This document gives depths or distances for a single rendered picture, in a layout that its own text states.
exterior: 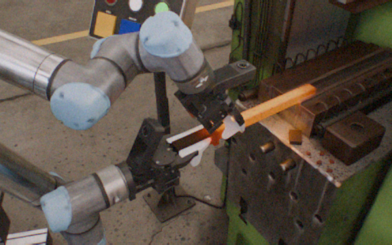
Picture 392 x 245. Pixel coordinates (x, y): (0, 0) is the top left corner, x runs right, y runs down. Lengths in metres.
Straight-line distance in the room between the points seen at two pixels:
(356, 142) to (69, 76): 0.64
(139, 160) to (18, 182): 0.23
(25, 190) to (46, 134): 1.70
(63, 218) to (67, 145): 1.66
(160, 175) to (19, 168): 0.27
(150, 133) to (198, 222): 1.22
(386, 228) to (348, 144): 0.35
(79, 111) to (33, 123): 2.05
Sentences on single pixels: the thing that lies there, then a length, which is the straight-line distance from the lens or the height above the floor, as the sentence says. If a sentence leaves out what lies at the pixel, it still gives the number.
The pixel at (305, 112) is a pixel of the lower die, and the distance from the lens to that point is 0.97.
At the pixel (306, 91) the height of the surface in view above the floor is 1.01.
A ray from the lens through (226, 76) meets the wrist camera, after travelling 0.74.
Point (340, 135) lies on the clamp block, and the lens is 0.93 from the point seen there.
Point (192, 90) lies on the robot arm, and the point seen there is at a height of 1.17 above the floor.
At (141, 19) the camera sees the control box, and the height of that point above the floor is 1.05.
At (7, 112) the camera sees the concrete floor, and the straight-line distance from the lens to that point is 2.78.
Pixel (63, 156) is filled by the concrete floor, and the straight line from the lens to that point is 2.31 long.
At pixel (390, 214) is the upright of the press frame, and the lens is 1.16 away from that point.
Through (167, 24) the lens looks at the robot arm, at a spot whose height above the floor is 1.30.
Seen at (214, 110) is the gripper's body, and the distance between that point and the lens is 0.74.
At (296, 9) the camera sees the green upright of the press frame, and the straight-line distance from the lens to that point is 1.14.
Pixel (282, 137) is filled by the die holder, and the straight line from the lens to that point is 0.98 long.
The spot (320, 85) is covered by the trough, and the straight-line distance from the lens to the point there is 1.07.
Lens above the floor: 1.57
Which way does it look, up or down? 40 degrees down
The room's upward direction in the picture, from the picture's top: straight up
